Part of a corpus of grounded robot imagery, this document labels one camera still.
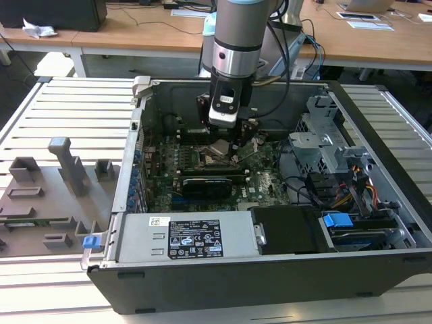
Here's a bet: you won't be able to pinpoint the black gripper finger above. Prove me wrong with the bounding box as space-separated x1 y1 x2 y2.
230 118 262 161
196 93 217 135

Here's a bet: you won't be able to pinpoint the black computer tower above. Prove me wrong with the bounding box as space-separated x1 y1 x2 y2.
0 0 109 33

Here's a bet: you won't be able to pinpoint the yellow red power wires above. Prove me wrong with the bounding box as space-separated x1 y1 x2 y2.
332 164 376 207

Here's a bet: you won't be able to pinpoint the blue expansion slot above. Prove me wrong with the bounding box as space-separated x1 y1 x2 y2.
171 196 203 209

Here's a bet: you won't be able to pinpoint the green motherboard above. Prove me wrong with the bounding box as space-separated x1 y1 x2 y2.
141 130 295 214

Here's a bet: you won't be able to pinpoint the black graphics card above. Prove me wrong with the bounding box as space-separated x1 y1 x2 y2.
181 177 234 203

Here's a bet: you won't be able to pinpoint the black flat cable bundle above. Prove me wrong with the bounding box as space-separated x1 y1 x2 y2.
305 171 340 205

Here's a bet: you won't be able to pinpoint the silver laptop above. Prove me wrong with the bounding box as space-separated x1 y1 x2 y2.
344 0 396 14

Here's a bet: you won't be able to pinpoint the crumpled white paper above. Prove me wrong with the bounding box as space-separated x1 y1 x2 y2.
21 17 59 39

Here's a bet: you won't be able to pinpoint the green RAM stick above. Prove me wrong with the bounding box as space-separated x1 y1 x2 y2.
0 217 70 227

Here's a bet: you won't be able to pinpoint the wooden desk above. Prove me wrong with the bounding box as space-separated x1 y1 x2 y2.
0 25 85 79
72 0 432 82

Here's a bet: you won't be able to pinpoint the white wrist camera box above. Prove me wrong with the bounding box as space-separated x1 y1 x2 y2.
207 85 240 128

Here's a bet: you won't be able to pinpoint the hard disk in blue carrier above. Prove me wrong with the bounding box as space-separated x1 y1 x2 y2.
321 211 398 253

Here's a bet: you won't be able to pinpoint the blue case latch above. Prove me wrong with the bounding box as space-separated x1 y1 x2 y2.
82 236 105 251

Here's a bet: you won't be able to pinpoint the CPU socket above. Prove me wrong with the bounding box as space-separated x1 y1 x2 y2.
196 148 242 169

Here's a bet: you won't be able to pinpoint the metal disk bay cage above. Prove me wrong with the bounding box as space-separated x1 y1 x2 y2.
287 94 372 178

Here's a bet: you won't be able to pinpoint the metal socket cover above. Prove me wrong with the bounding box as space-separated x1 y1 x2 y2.
236 136 260 163

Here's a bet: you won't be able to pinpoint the black RAM slot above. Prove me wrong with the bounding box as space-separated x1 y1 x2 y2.
180 167 246 176
181 172 251 185
175 129 241 138
178 136 210 146

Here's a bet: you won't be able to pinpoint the grey parts rack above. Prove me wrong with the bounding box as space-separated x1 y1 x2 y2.
0 136 123 260

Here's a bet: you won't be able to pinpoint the grey power supply unit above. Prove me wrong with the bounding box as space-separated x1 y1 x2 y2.
114 211 261 265

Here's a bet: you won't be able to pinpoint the silver CPU plate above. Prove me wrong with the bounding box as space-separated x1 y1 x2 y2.
206 137 234 159

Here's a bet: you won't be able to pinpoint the black tablet white frame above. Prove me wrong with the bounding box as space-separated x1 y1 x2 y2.
336 11 378 22

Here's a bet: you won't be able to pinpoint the black plastic shroud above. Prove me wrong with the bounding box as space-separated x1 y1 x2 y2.
250 205 327 257

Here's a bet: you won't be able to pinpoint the black open PC case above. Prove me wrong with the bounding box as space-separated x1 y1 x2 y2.
80 76 432 317

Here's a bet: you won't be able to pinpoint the blue cable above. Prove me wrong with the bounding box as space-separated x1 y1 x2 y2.
303 33 327 81

